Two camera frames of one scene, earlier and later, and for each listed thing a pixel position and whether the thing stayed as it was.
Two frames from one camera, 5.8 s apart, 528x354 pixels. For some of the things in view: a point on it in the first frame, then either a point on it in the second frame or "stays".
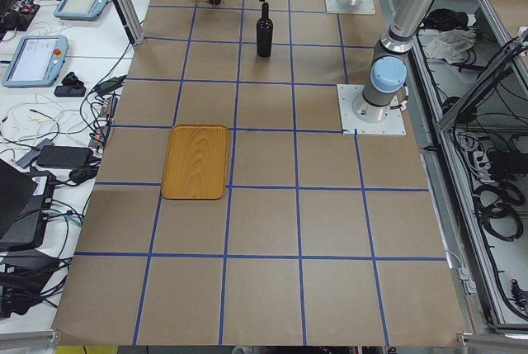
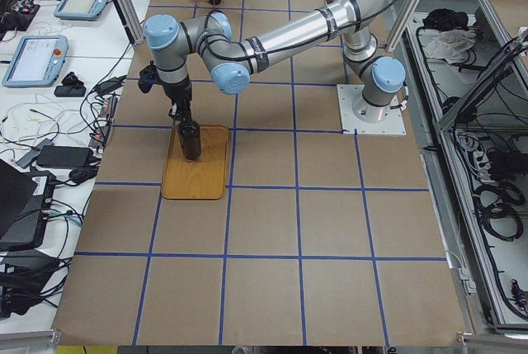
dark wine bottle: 265,33 to 190,136
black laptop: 25,200 stays
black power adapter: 68,157 stays
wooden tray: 195,164 stays
